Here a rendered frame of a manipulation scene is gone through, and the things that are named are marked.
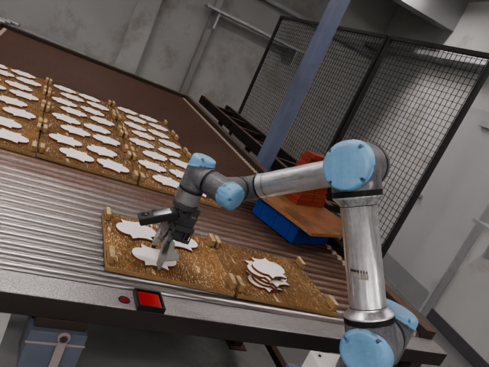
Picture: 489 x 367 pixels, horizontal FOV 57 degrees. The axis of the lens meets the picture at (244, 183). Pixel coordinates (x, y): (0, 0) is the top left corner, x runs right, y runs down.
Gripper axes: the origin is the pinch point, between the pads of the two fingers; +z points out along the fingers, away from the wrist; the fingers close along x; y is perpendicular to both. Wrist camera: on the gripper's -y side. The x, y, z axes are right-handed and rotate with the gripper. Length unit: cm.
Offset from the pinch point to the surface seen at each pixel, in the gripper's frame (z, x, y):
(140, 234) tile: -0.4, 12.9, -2.9
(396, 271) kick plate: 78, 243, 364
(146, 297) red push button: 1.4, -19.8, -4.4
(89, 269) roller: 2.7, -9.3, -18.8
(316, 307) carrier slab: 0, -8, 59
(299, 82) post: -68, 177, 110
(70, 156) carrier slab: -1, 68, -27
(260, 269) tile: -4.4, 0.7, 37.1
